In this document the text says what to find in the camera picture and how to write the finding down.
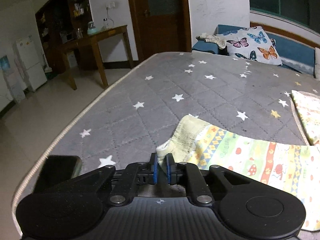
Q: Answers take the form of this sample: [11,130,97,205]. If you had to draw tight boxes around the dark wooden door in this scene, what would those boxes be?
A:
[128,0,191,61]

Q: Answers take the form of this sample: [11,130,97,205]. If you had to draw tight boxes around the teal small appliance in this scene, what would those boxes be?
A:
[87,21,98,35]

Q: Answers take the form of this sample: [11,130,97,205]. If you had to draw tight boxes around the colourful patterned children's pants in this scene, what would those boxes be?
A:
[156,90,319,231]

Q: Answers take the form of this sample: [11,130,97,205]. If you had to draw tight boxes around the blue sofa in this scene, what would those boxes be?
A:
[192,24,315,76]

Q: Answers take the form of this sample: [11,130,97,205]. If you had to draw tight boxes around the beige crumpled cloth on sofa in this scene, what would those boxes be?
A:
[196,33,226,49]

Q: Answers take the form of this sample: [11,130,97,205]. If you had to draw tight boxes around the brown wooden side table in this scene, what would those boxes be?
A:
[57,25,135,90]

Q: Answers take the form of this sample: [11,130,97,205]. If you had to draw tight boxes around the dark wooden shelf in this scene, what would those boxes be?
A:
[35,0,92,74]

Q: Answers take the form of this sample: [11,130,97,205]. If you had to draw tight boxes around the grey plain pillow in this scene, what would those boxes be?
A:
[314,47,320,81]

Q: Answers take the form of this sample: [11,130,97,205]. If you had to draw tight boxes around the butterfly print pillow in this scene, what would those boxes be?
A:
[217,26,283,66]

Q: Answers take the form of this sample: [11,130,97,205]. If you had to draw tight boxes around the white refrigerator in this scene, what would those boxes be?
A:
[13,35,47,92]

